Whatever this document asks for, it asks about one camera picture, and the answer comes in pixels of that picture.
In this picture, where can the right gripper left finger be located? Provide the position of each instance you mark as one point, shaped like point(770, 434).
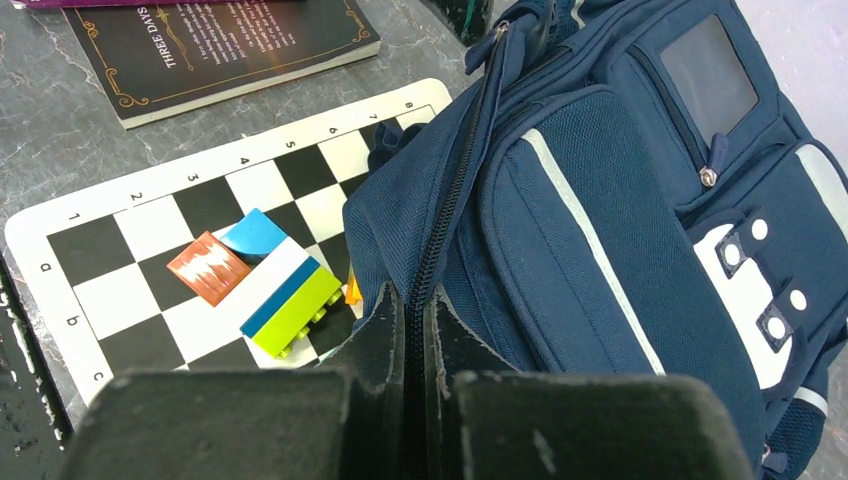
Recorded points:
point(339, 420)

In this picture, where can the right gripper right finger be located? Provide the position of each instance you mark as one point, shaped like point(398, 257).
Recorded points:
point(487, 420)

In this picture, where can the navy blue backpack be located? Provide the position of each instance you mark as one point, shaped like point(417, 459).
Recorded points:
point(624, 190)

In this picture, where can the black and white chessboard mat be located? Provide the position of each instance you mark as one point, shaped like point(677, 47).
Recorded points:
point(96, 261)

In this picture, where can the light blue toy block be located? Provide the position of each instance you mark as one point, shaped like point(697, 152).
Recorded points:
point(254, 237)

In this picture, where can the brown orange toy block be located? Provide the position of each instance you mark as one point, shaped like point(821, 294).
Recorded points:
point(209, 268)

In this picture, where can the black hardcover book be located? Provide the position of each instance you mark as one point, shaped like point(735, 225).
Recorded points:
point(156, 61)

